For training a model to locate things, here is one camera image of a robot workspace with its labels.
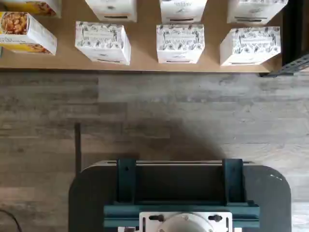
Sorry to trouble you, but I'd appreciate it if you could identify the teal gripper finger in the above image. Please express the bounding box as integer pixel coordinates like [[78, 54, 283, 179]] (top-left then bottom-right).
[[222, 158, 247, 206], [117, 158, 137, 203]]

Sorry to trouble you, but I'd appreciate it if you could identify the white floral carton box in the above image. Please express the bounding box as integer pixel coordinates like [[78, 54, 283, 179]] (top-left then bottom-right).
[[226, 0, 289, 25], [84, 0, 138, 22], [156, 23, 205, 65], [75, 21, 131, 66], [159, 0, 208, 25], [219, 26, 282, 66]]

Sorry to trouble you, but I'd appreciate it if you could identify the white yellow granola box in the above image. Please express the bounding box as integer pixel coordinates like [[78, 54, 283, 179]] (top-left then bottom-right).
[[0, 12, 58, 56], [0, 0, 62, 19]]

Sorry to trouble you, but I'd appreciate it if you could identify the thin dark metal pole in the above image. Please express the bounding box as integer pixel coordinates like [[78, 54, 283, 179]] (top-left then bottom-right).
[[74, 122, 82, 174]]

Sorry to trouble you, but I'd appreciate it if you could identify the wooden board under small boxes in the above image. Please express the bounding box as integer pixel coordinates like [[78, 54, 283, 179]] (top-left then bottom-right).
[[0, 0, 284, 73]]

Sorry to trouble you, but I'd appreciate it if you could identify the black metal shelving rack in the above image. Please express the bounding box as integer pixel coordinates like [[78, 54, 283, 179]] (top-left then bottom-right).
[[259, 0, 309, 78]]

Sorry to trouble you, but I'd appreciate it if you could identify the black power cable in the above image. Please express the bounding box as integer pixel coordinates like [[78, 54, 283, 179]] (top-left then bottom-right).
[[0, 209, 23, 232]]

